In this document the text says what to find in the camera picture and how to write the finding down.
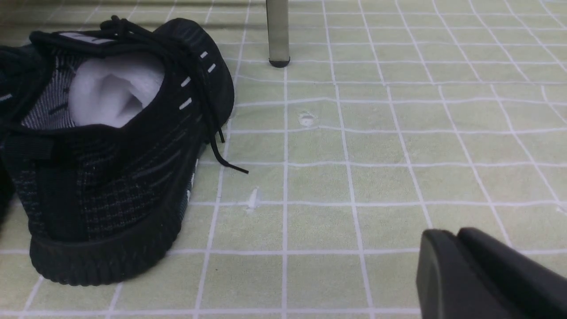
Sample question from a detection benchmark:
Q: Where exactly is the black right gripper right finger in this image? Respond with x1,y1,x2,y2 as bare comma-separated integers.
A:
457,228,567,319

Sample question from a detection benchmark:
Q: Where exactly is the stainless steel shoe rack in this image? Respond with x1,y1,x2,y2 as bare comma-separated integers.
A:
266,0,291,68

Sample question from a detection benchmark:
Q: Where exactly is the black knit sneaker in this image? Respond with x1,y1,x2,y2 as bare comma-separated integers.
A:
1,16,247,286
0,164,16,224

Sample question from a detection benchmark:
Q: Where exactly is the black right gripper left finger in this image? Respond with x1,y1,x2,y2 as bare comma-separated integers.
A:
416,230,526,319

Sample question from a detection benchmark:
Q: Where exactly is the green checkered table cloth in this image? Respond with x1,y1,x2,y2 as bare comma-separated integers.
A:
1,0,567,319

